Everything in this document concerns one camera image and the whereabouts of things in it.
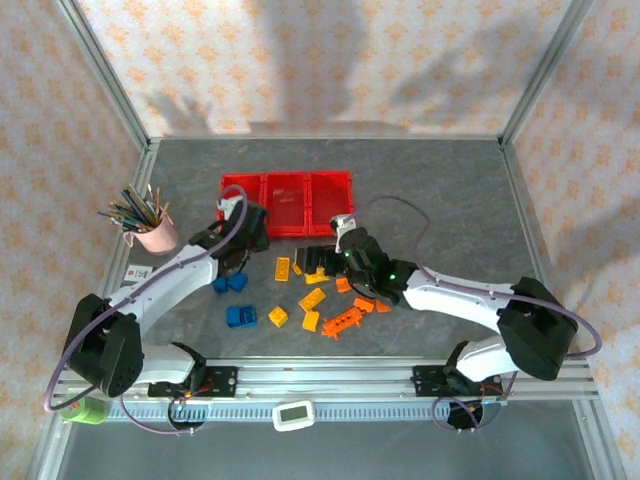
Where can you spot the orange square lego piece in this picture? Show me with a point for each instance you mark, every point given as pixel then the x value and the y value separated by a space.
pixel 343 285

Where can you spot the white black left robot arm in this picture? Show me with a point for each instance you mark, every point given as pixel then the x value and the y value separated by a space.
pixel 165 285

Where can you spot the small blue lego brick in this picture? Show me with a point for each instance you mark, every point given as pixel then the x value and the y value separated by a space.
pixel 220 285
pixel 238 283

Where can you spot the yellow square lego brick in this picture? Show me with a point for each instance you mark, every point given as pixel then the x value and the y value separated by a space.
pixel 278 316

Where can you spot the small card with red mark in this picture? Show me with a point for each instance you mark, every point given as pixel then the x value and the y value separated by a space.
pixel 139 273

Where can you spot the aluminium mounting rail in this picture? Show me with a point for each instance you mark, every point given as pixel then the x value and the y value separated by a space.
pixel 325 377

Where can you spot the orange lego brick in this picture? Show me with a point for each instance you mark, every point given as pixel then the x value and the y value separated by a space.
pixel 364 303

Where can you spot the yellow long lego plate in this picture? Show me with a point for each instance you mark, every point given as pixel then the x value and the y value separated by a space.
pixel 282 269

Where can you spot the large blue lego brick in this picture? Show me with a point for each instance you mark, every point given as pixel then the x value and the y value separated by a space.
pixel 241 316

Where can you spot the white digital timer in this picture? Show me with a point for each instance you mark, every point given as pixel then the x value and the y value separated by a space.
pixel 294 415

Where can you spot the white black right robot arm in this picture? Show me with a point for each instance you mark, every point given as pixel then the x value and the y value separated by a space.
pixel 450 295

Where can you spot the coloured pencil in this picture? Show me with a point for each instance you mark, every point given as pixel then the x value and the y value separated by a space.
pixel 164 211
pixel 117 220
pixel 158 200
pixel 137 200
pixel 153 202
pixel 125 212

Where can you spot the pink cup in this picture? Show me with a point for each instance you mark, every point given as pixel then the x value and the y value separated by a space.
pixel 159 237

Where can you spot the green tape roll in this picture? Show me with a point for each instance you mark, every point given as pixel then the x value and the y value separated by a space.
pixel 85 411

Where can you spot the orange long lego beam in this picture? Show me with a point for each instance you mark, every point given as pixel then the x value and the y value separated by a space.
pixel 341 322

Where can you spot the aluminium frame side rail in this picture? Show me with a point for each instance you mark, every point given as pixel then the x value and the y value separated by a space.
pixel 115 260
pixel 530 240

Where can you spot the aluminium frame post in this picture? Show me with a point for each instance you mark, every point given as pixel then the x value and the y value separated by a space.
pixel 545 75
pixel 100 75

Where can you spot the tiny yellow lego piece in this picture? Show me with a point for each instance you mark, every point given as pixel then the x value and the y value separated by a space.
pixel 296 269

